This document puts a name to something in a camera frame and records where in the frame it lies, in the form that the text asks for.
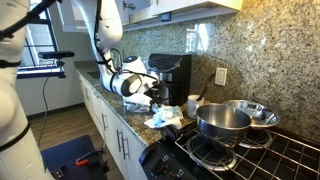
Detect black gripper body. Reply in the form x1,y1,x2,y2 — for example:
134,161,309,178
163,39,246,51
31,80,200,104
146,84,168,104

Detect white and blue towel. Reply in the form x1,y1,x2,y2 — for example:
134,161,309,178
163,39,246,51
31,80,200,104
143,103,185,130

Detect brown and white crumpled cloth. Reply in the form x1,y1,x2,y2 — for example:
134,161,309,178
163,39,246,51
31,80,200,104
123,101,152,114

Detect black coffee machine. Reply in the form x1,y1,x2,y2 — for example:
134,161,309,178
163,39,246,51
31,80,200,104
146,53,193,108

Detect white ceramic mug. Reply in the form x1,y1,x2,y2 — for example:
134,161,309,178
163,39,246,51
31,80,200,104
185,94,205,120

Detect dark utensil in mug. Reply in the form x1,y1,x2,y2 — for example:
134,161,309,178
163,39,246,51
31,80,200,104
195,71,216,102

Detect chrome sink faucet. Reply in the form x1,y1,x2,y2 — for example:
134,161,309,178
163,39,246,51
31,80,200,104
110,48,124,69

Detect white lower cabinets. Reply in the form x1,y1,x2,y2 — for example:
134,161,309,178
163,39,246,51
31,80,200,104
78,73,148,180

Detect kitchen sink basin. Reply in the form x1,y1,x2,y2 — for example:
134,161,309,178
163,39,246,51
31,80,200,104
87,70,102,80

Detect stainless steel pot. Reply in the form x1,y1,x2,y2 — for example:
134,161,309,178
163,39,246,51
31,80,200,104
195,103,253,148

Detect black under-cabinet box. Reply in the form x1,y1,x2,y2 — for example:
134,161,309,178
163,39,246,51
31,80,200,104
159,12,173,23

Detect white upper cabinet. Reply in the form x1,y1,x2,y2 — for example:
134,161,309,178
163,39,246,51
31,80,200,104
54,0,244,34

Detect stainless steel bowl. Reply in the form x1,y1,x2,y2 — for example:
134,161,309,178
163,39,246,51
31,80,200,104
222,99,280,128

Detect dark blue robot cart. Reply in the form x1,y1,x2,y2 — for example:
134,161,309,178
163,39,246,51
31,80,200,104
40,134,110,180

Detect black gas stove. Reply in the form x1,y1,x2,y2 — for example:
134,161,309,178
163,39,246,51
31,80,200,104
138,124,320,180

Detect metal cabinet handle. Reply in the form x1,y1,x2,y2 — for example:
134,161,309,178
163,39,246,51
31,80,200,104
122,136,131,161
101,113,109,132
116,129,124,153

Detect white cable on counter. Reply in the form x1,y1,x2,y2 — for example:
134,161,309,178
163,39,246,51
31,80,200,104
89,82,103,91

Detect white wall outlet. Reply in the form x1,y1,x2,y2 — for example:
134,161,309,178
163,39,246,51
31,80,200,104
214,67,228,87

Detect orange handled clamp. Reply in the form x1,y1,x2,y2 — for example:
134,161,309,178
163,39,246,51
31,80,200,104
75,148,104,167

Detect black stereo camera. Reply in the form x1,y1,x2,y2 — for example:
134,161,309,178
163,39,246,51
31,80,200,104
37,50,76,60

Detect black camera cable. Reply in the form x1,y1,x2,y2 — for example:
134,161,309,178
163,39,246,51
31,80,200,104
37,76,50,148

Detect window with dark frame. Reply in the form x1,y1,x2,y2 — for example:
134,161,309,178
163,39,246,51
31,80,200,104
16,0,66,80

